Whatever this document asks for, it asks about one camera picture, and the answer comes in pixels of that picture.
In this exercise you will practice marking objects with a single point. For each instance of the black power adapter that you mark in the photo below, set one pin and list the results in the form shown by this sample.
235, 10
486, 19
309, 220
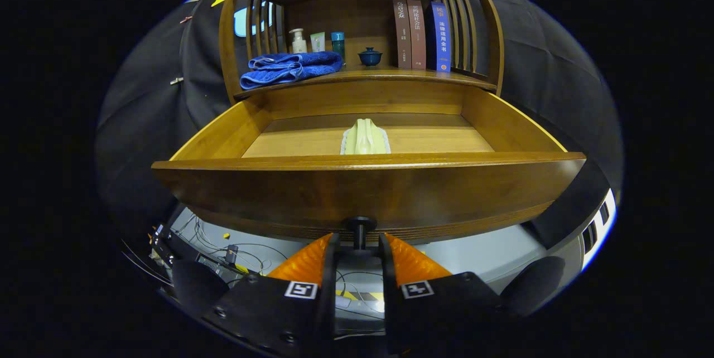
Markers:
231, 255

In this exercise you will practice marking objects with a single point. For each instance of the white pump bottle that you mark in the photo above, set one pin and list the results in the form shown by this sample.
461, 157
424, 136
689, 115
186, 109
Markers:
299, 44

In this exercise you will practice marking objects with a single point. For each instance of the blue book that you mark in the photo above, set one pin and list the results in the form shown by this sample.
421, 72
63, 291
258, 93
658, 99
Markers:
442, 40

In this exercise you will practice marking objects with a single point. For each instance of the white and green tube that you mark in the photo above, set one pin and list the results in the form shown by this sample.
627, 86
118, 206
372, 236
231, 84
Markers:
318, 43

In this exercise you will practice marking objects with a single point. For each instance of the wooden countertop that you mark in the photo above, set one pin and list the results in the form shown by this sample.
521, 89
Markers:
390, 72

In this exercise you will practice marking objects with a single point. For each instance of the folded blue towel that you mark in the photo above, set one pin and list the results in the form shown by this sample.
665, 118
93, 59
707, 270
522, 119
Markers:
290, 65

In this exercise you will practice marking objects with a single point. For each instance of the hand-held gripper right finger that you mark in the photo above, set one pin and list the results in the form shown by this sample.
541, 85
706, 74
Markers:
387, 274

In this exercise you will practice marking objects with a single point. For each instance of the dark blue lidded teacup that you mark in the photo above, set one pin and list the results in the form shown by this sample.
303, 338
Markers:
370, 58

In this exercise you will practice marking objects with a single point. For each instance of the white slotted panel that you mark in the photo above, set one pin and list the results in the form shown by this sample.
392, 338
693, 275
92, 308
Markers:
592, 241

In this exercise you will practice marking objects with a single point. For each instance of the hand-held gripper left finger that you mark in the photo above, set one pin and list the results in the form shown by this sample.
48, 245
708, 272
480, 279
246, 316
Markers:
330, 274

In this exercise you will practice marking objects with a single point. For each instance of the wooden drawer with black knob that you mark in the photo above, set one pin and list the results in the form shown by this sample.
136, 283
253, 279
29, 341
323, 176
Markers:
362, 190

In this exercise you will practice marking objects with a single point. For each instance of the dark brown book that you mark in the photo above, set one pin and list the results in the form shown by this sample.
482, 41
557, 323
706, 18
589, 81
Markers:
401, 34

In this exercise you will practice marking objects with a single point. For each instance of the wooden cabinet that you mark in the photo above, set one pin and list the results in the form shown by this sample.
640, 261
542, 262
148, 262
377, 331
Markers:
357, 18

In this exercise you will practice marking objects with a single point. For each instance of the teal bottle with blue cap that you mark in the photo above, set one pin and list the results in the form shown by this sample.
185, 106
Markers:
338, 46

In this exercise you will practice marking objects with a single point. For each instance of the reddish brown book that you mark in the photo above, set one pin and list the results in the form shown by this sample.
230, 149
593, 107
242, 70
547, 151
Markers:
417, 34

